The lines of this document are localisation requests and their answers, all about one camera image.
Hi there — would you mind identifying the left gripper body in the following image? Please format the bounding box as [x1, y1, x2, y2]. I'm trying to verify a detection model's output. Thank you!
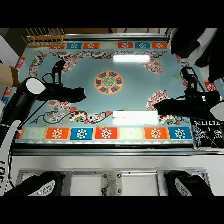
[49, 85, 87, 103]

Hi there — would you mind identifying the silver frame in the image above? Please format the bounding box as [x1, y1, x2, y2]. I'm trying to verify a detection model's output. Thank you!
[9, 145, 224, 197]

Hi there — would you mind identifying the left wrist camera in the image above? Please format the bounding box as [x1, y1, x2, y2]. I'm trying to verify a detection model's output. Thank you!
[41, 59, 67, 87]

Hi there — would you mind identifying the black cable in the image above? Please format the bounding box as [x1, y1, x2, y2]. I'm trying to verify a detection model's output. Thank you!
[18, 101, 48, 131]

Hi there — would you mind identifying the black garment with white print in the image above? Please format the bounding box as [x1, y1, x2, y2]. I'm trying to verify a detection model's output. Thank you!
[191, 116, 224, 150]

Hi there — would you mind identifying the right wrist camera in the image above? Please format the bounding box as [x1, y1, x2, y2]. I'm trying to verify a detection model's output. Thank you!
[179, 66, 202, 98]

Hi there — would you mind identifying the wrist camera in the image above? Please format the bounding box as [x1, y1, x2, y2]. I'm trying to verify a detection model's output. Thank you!
[41, 59, 67, 87]
[179, 66, 202, 98]

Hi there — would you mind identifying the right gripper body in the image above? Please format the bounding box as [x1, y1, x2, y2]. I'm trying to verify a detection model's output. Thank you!
[153, 96, 208, 118]

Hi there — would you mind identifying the brown clothes hanger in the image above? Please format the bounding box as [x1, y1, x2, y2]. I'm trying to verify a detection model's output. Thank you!
[25, 27, 66, 42]

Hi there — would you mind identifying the tan garment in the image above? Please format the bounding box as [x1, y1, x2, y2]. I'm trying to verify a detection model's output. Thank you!
[0, 64, 22, 89]

